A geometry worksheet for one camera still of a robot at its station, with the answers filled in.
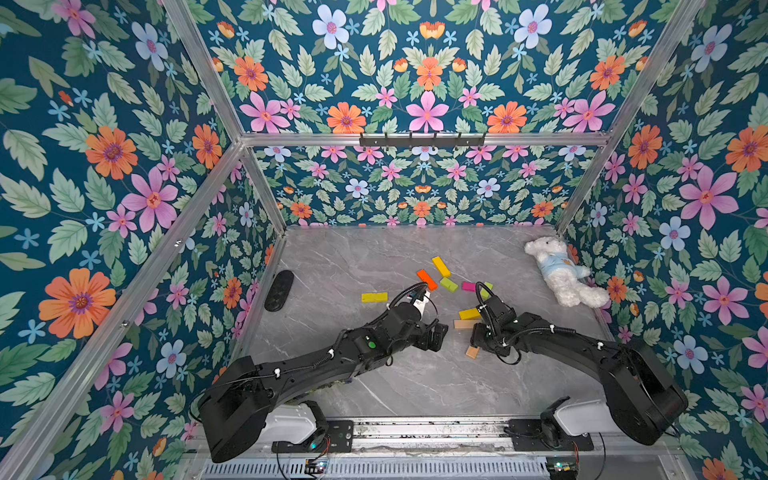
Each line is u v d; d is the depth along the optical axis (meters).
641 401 0.43
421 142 0.93
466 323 0.92
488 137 1.98
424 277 1.05
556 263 0.98
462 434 0.75
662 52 0.74
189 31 0.70
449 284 1.01
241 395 0.47
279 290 0.98
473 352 0.86
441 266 1.08
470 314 0.93
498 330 0.69
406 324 0.59
